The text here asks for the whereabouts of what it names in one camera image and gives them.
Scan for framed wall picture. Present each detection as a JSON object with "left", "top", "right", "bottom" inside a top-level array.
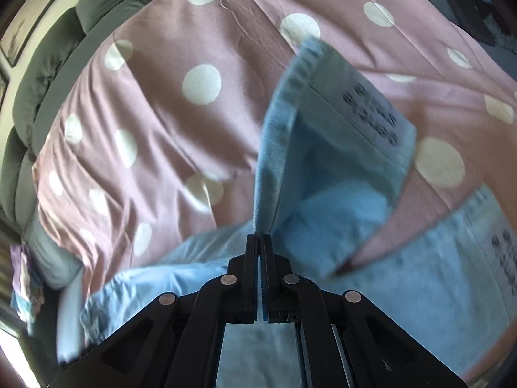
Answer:
[{"left": 0, "top": 0, "right": 61, "bottom": 69}]

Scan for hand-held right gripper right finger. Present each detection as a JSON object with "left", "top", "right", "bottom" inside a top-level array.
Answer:
[{"left": 260, "top": 234, "right": 466, "bottom": 388}]

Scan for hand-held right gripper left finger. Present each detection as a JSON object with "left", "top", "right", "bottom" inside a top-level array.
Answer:
[{"left": 46, "top": 234, "right": 259, "bottom": 388}]

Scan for light blue pants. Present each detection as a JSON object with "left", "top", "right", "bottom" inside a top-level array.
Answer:
[{"left": 57, "top": 37, "right": 515, "bottom": 388}]

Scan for pastel patterned cloth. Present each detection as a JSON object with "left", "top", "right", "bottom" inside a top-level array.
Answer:
[{"left": 10, "top": 243, "right": 46, "bottom": 326}]

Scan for pink polka-dot blanket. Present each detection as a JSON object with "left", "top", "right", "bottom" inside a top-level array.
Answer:
[{"left": 31, "top": 0, "right": 517, "bottom": 294}]

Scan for black chair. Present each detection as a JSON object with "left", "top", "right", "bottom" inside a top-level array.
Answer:
[{"left": 433, "top": 0, "right": 498, "bottom": 48}]

